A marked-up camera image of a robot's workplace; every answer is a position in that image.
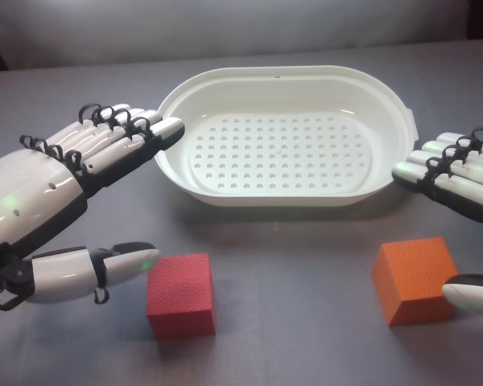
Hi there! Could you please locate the grey table cloth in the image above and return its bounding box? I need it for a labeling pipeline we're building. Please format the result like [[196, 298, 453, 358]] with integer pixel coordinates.
[[0, 42, 483, 386]]

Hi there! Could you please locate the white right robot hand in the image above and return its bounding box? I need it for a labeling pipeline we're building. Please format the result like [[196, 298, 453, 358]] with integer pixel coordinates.
[[391, 126, 483, 315]]

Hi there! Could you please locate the orange textured cube block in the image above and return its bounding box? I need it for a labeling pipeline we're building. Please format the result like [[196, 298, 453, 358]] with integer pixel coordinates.
[[371, 236, 460, 327]]

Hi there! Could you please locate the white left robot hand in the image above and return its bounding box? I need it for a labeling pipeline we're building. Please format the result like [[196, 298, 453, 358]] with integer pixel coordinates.
[[0, 103, 186, 311]]

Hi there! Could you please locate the red textured cube block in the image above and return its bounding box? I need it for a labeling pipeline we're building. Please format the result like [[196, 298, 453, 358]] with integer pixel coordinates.
[[146, 253, 217, 341]]

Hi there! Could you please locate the white perforated oval basket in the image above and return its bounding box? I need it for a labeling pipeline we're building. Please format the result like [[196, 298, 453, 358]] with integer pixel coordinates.
[[153, 66, 419, 208]]

